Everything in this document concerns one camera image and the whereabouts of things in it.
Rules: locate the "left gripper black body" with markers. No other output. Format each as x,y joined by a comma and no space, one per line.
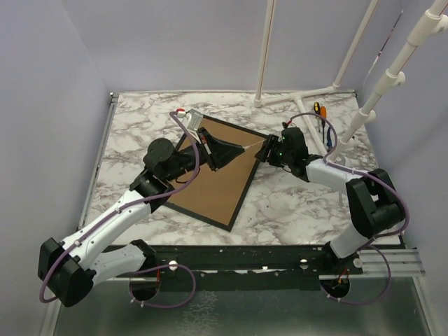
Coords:
204,144

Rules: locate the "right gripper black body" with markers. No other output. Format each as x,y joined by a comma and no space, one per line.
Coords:
278,156

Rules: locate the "black picture frame brown backing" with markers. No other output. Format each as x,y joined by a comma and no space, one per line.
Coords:
216,197

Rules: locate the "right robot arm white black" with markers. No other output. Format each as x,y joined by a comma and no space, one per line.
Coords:
373,204

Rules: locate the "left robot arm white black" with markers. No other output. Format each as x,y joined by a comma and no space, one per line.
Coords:
72,267

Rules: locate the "white PVC pipe stand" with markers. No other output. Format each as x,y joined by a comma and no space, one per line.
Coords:
298,96

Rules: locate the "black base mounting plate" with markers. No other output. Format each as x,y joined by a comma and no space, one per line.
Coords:
243,268

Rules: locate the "white PVC jointed pole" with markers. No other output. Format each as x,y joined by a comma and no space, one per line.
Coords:
433,21

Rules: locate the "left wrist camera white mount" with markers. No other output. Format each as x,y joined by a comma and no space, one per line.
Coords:
192,121

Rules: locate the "blue handle pliers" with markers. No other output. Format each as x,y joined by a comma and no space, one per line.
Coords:
327,138

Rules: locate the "orange handle screwdriver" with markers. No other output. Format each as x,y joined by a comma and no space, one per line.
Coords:
323,113

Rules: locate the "aluminium rail left edge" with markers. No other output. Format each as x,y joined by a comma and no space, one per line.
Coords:
98,160

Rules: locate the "aluminium front extrusion rail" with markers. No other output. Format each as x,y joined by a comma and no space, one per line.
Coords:
401,262

